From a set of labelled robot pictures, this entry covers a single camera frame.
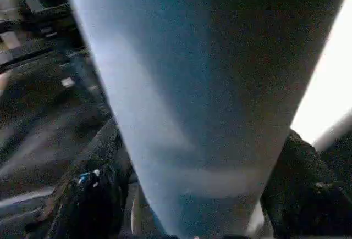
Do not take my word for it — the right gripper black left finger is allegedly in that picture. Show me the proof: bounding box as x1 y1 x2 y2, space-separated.
24 117 140 239

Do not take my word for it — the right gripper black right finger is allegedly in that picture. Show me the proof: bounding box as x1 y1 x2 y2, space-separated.
260 128 352 239

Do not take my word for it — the white plastic table top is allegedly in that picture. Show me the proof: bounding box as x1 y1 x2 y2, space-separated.
290 0 352 153

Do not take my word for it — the white plastic table leg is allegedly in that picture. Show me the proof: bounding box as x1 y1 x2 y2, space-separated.
58 0 352 239

